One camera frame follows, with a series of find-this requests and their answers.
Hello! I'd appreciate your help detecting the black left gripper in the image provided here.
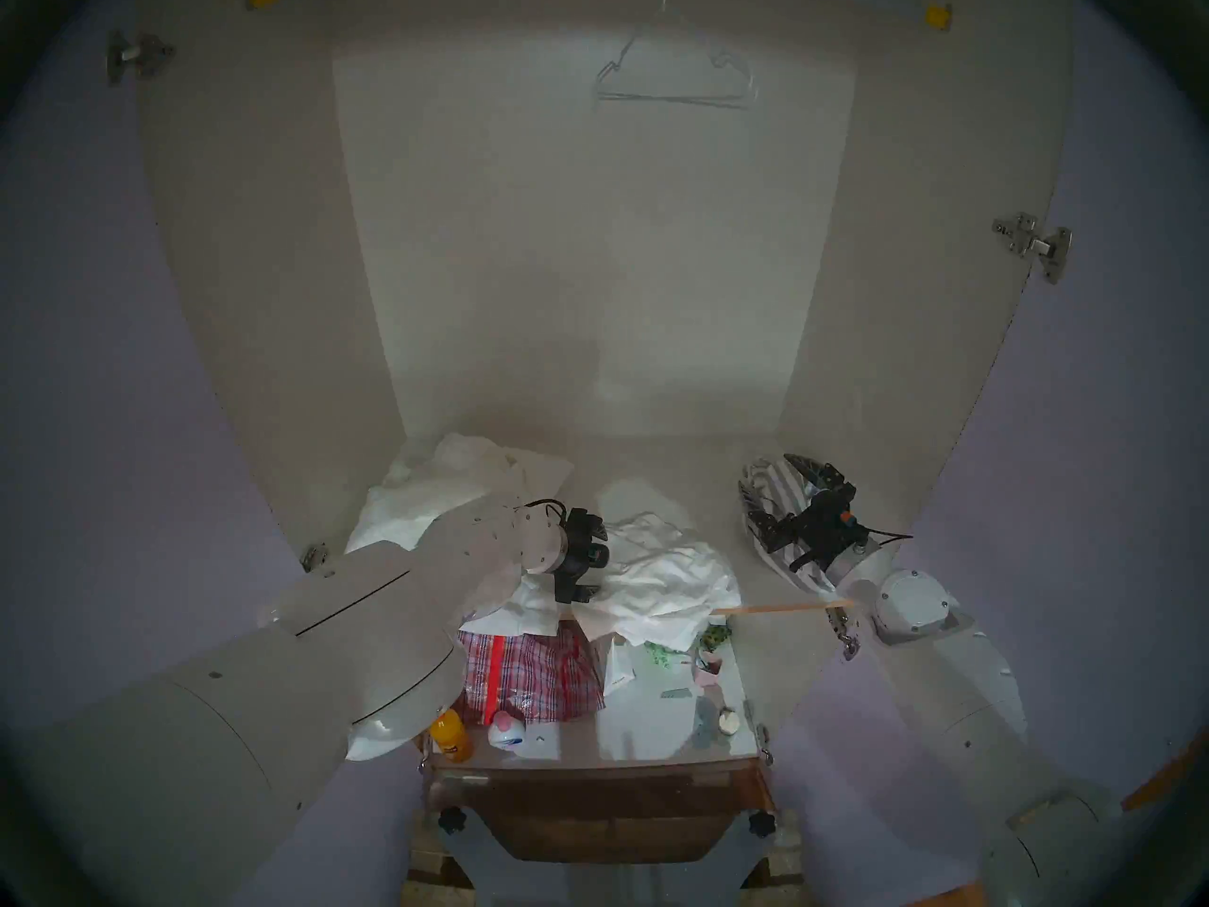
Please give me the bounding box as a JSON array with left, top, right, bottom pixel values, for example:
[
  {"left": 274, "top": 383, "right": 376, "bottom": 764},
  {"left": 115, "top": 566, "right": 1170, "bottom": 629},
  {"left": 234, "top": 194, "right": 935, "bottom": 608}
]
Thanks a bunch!
[{"left": 554, "top": 509, "right": 611, "bottom": 605}]

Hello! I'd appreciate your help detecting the white wire clothes hanger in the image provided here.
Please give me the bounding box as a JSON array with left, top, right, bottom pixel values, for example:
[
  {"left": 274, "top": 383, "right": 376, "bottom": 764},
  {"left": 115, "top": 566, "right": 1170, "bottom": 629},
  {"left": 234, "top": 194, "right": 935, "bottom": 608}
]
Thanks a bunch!
[{"left": 593, "top": 0, "right": 757, "bottom": 111}]

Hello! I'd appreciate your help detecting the grey white striped top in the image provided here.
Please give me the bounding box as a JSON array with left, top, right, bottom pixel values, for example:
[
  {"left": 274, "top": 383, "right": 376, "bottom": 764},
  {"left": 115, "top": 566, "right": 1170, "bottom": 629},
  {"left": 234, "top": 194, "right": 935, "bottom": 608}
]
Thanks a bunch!
[{"left": 739, "top": 454, "right": 856, "bottom": 599}]

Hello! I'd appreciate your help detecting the red plaid woven bag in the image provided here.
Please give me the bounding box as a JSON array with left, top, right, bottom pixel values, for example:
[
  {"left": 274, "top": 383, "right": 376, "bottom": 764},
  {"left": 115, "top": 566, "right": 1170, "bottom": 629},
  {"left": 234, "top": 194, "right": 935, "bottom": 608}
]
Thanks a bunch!
[{"left": 453, "top": 624, "right": 605, "bottom": 725}]

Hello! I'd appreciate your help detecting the lavender left wardrobe door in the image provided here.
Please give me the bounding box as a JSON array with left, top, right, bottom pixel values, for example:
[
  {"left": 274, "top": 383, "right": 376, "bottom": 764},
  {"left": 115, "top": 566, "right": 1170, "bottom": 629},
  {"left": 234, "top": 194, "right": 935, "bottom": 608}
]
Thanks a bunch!
[{"left": 0, "top": 0, "right": 435, "bottom": 907}]

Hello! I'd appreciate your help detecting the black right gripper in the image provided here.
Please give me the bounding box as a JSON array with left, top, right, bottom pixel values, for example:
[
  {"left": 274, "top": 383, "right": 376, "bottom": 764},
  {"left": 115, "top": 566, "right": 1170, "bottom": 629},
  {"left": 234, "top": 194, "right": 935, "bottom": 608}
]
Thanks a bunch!
[{"left": 745, "top": 453, "right": 869, "bottom": 576}]

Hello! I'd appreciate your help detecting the grey robot base frame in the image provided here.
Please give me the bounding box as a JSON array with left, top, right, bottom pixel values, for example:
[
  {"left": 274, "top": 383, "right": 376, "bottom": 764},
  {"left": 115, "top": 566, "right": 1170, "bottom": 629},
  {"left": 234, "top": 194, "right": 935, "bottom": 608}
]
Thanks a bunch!
[{"left": 434, "top": 811, "right": 785, "bottom": 907}]

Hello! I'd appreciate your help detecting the lavender right wardrobe door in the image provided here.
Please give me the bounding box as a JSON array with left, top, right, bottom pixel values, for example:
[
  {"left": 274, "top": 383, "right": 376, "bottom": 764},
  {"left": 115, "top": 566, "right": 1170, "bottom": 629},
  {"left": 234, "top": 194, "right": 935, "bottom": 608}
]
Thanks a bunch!
[{"left": 756, "top": 0, "right": 1209, "bottom": 907}]

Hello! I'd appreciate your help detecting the brown wooden panel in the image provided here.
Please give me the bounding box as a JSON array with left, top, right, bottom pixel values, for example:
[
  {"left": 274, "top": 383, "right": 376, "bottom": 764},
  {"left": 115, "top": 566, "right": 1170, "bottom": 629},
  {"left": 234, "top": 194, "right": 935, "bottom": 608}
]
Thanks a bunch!
[{"left": 430, "top": 768, "right": 780, "bottom": 864}]

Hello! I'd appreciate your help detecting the lavender wardrobe door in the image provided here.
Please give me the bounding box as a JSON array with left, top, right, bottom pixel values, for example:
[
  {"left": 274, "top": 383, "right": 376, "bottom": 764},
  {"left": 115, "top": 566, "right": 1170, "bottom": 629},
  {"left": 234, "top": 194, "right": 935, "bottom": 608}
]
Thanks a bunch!
[
  {"left": 0, "top": 0, "right": 435, "bottom": 907},
  {"left": 756, "top": 0, "right": 1209, "bottom": 907}
]

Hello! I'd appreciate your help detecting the orange bottle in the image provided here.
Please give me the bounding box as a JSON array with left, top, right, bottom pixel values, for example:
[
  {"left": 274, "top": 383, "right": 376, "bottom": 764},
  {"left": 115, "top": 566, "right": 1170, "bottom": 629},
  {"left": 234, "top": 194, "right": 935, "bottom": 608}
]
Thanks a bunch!
[{"left": 430, "top": 709, "right": 473, "bottom": 762}]

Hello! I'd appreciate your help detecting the white wardrobe cabinet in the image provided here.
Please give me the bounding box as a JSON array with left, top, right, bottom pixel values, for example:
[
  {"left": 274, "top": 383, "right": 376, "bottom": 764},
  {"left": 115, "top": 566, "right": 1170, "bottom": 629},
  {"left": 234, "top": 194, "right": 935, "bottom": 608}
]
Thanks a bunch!
[{"left": 132, "top": 0, "right": 1078, "bottom": 774}]

